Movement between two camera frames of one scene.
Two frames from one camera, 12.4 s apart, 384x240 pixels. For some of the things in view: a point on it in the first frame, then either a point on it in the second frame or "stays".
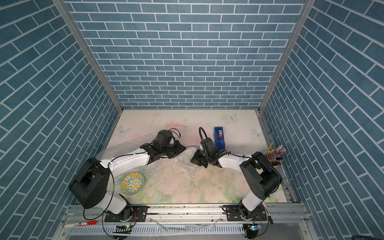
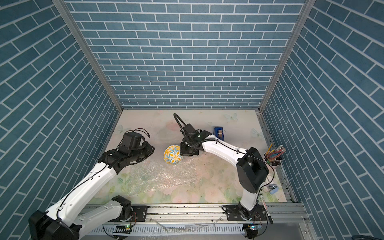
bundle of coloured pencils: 273,154 stays
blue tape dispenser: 219,138 stays
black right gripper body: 202,159 → 189,149
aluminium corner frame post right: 289,54 stays
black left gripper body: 172,151 → 142,153
